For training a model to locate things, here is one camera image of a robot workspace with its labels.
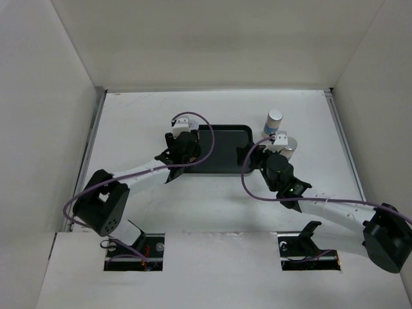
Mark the purple cable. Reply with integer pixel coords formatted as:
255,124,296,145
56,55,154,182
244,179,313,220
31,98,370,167
61,111,216,261
240,135,412,226

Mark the black plastic tray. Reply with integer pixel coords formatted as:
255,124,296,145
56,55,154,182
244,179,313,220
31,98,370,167
185,124,253,174

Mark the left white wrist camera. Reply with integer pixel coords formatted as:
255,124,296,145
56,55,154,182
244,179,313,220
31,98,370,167
171,116,191,138

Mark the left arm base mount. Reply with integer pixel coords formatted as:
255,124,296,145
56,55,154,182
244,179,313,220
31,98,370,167
100,228,165,272

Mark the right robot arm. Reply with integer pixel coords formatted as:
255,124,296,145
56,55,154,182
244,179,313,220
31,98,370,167
236,143,411,274

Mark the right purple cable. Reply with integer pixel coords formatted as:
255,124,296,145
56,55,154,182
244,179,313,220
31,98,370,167
240,135,412,226

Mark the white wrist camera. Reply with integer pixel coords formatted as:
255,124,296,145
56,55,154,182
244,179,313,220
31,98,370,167
264,130,288,153
171,116,191,138

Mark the blue-label shaker bottle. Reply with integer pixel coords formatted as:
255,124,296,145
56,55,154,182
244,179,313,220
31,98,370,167
281,136,298,160
262,109,283,137

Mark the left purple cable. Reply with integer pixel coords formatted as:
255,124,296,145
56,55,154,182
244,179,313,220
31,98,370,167
61,111,216,261

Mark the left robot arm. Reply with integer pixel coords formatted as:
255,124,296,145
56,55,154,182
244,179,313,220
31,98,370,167
73,130,201,257

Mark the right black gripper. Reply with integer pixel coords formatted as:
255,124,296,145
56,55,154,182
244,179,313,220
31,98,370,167
236,142,281,192

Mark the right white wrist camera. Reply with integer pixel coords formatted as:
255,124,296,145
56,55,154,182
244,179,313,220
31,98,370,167
264,130,288,153

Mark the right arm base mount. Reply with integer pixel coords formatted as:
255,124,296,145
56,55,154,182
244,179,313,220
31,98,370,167
277,221,341,271

